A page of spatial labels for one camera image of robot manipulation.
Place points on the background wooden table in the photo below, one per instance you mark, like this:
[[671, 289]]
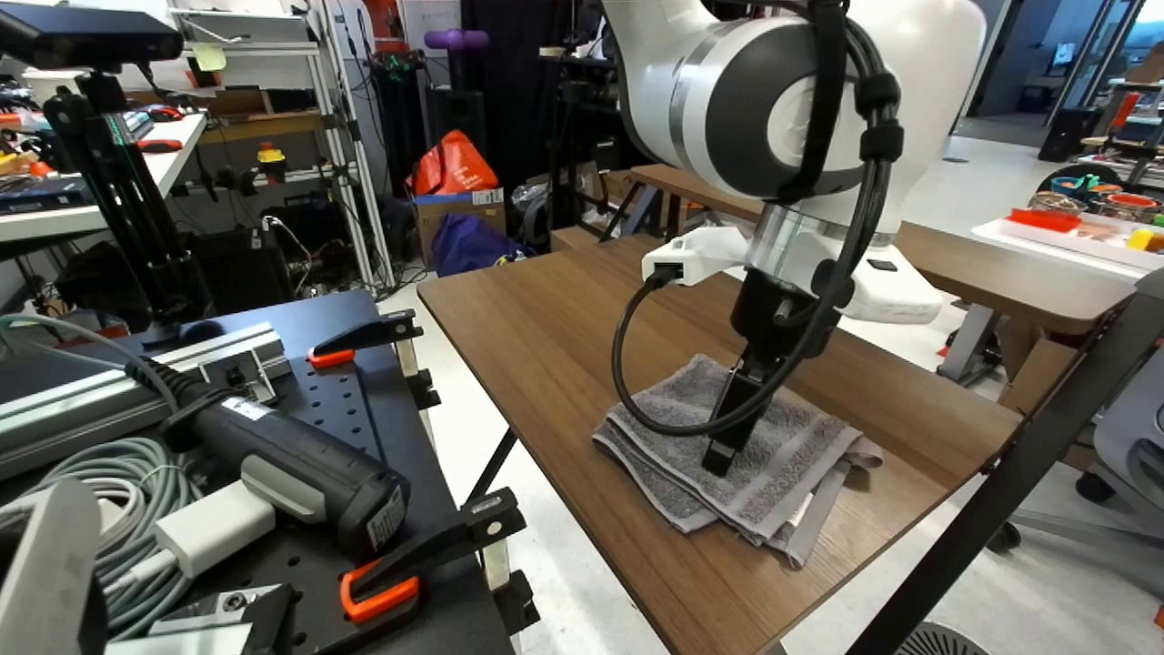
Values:
[[679, 187]]

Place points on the aluminium extrusion rail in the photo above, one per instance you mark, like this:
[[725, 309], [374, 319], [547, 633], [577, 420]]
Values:
[[131, 386]]

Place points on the wooden riser shelf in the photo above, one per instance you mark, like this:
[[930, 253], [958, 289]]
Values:
[[1029, 273]]

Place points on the white table with toys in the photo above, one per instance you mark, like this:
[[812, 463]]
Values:
[[1079, 229]]

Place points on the white metal shelf rack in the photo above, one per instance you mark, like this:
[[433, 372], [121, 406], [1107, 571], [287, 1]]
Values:
[[327, 120]]

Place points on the white power adapter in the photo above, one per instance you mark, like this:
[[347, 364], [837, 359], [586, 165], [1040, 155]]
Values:
[[220, 527]]

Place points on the grey metal bracket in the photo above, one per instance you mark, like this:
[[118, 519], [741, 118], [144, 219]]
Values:
[[49, 569]]

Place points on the blue bag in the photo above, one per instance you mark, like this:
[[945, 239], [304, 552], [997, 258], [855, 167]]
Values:
[[474, 246]]

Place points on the grey towel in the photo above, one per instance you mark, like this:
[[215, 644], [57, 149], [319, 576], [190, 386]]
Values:
[[795, 466]]

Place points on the black cylinder tool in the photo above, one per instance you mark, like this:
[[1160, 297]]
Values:
[[304, 466]]

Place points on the purple roll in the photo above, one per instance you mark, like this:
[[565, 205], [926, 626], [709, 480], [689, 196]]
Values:
[[456, 37]]

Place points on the grey shelf support leg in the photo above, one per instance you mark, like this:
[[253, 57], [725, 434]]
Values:
[[968, 348]]

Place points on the black camera tripod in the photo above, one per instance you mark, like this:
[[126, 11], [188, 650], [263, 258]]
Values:
[[129, 194]]

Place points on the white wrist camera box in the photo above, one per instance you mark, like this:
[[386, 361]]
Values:
[[697, 257]]

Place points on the black depth camera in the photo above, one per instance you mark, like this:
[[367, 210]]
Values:
[[86, 34]]

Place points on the black orange bar clamp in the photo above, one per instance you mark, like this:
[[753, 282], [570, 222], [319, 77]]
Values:
[[365, 338], [424, 565]]

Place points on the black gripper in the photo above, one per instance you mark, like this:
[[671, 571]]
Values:
[[785, 319]]

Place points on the cardboard box with white label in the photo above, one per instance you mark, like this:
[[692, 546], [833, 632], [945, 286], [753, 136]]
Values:
[[466, 211]]

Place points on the black metal table frame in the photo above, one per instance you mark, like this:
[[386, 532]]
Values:
[[1029, 454]]

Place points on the white side table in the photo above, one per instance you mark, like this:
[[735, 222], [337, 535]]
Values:
[[95, 183]]

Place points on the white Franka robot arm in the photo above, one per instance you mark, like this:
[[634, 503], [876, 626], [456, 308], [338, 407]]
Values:
[[728, 97]]

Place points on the orange bag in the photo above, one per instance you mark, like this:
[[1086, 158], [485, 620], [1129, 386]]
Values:
[[456, 167]]

